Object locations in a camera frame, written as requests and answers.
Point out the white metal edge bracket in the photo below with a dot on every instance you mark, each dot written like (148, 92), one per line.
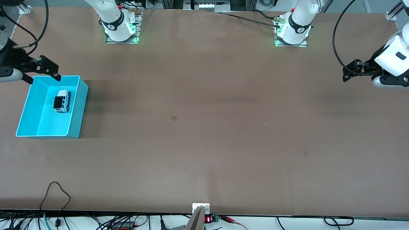
(195, 206)

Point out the white lit device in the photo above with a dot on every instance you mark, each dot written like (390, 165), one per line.
(206, 5)

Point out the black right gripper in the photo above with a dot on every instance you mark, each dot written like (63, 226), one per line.
(12, 58)

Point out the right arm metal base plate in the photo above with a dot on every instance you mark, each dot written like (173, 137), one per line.
(110, 41)

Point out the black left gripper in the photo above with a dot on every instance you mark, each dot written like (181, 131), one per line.
(372, 65)

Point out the white toy jeep black roof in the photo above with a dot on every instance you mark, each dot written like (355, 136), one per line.
(60, 102)

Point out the grey slanted bar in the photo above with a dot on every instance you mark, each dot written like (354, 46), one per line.
(195, 222)

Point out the red clip leads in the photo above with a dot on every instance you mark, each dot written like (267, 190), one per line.
(228, 219)

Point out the aluminium corner profile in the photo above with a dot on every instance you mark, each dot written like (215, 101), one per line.
(25, 10)
(391, 16)

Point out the black orange power strip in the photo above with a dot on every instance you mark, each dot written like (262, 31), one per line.
(123, 227)

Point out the teal plastic bin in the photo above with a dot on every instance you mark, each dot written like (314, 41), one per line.
(41, 121)

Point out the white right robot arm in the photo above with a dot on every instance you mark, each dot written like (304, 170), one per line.
(115, 19)

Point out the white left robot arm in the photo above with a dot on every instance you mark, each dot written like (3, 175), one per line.
(396, 54)

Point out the red digit display module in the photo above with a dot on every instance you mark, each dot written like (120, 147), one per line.
(207, 219)

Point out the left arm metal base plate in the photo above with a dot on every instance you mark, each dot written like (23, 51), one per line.
(302, 44)

